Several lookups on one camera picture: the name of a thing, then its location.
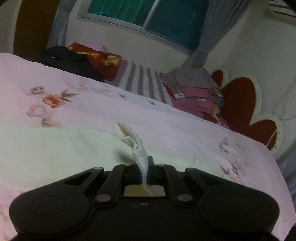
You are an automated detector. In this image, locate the white air conditioner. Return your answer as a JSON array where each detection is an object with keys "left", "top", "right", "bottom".
[{"left": 269, "top": 0, "right": 295, "bottom": 16}]

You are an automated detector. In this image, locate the white knit sweater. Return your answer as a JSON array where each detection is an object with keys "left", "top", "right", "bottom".
[{"left": 0, "top": 121, "right": 209, "bottom": 197}]

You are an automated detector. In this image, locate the black garment on bed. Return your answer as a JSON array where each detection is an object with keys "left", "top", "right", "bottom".
[{"left": 37, "top": 46, "right": 104, "bottom": 82}]

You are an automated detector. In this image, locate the grey striped pillow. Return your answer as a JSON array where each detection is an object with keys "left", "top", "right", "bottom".
[{"left": 105, "top": 59, "right": 172, "bottom": 106}]

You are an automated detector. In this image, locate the stack of folded clothes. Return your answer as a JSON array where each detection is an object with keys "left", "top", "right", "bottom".
[{"left": 160, "top": 68, "right": 228, "bottom": 128}]

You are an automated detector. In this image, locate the grey curtain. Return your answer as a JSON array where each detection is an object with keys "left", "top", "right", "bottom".
[
  {"left": 183, "top": 0, "right": 251, "bottom": 68},
  {"left": 47, "top": 0, "right": 76, "bottom": 48}
]

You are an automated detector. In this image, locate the red white scalloped headboard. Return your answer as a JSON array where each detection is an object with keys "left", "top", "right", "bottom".
[{"left": 212, "top": 69, "right": 283, "bottom": 155}]

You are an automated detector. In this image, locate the right grey curtain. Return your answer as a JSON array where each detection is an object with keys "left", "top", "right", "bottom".
[{"left": 183, "top": 0, "right": 251, "bottom": 68}]

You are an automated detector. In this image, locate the brown wooden door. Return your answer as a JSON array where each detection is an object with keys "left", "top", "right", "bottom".
[{"left": 14, "top": 0, "right": 60, "bottom": 60}]

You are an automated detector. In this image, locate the left grey curtain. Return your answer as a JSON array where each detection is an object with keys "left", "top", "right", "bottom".
[{"left": 47, "top": 0, "right": 76, "bottom": 48}]

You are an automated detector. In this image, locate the window with green screen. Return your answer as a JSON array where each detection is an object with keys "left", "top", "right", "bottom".
[{"left": 79, "top": 0, "right": 210, "bottom": 53}]

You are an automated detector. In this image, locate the pink floral bed sheet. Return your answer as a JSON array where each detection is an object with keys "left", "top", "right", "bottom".
[{"left": 1, "top": 53, "right": 295, "bottom": 240}]

